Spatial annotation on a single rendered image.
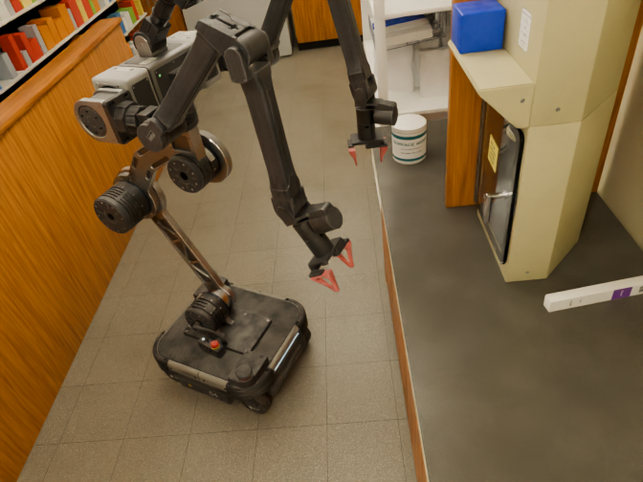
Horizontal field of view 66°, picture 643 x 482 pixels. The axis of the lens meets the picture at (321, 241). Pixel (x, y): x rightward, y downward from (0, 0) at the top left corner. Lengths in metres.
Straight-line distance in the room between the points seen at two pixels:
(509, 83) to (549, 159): 0.21
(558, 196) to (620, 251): 0.38
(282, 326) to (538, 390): 1.35
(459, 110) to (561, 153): 0.40
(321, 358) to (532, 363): 1.37
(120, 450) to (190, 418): 0.32
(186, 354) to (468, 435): 1.50
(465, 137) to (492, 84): 0.47
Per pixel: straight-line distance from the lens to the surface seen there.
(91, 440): 2.60
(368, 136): 1.60
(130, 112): 1.37
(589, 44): 1.15
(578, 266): 1.55
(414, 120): 1.93
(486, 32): 1.30
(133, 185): 2.16
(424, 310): 1.36
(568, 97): 1.18
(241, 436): 2.32
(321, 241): 1.24
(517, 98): 1.14
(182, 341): 2.41
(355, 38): 1.51
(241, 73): 1.04
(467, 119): 1.56
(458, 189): 1.68
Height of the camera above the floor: 1.95
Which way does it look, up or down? 39 degrees down
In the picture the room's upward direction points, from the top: 9 degrees counter-clockwise
